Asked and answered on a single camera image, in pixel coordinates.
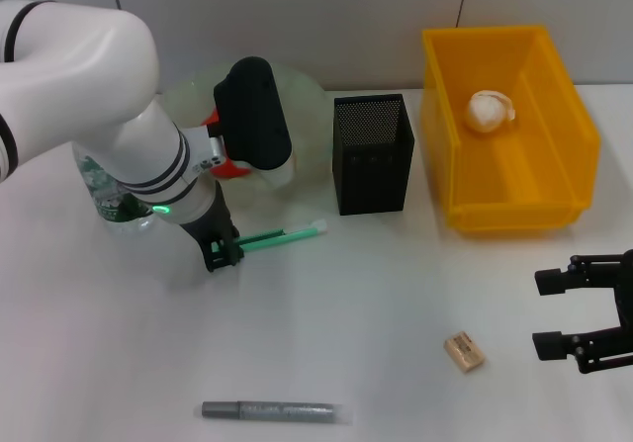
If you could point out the silver marker pen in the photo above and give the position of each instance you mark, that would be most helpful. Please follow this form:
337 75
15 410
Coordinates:
272 411

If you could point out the green utility knife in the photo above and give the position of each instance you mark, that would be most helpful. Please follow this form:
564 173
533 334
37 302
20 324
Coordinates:
282 237

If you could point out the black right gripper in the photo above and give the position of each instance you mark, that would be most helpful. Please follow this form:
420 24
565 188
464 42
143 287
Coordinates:
625 289

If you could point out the beige eraser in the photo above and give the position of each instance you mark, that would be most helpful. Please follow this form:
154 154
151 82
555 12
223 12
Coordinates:
464 352

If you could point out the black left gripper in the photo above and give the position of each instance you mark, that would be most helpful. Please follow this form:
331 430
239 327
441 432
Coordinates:
212 219

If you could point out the green glass fruit plate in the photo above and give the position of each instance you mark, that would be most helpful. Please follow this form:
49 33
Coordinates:
306 115

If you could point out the black mesh pen holder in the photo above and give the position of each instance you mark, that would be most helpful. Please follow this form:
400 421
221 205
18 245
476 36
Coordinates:
371 185

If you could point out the white paper ball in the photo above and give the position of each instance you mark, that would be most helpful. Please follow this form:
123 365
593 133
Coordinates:
487 113

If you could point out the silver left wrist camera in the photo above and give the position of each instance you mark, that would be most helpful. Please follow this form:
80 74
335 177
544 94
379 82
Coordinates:
254 115

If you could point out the yellow plastic bin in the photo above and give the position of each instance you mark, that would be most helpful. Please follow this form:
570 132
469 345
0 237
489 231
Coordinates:
519 180

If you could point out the orange fruit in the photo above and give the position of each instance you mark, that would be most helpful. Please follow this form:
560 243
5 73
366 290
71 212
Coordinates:
235 169

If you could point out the clear green-label water bottle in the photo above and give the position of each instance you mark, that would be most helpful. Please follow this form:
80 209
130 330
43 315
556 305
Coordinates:
106 200

